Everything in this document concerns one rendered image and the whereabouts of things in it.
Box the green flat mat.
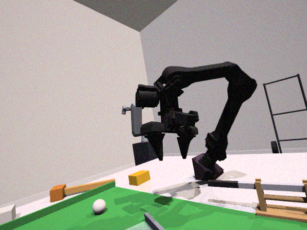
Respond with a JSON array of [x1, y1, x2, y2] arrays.
[[13, 186, 307, 230]]

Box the white golf ball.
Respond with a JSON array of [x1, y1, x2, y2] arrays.
[[92, 199, 106, 214]]

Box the yellow rectangular block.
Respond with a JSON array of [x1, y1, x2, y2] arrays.
[[128, 170, 151, 186]]

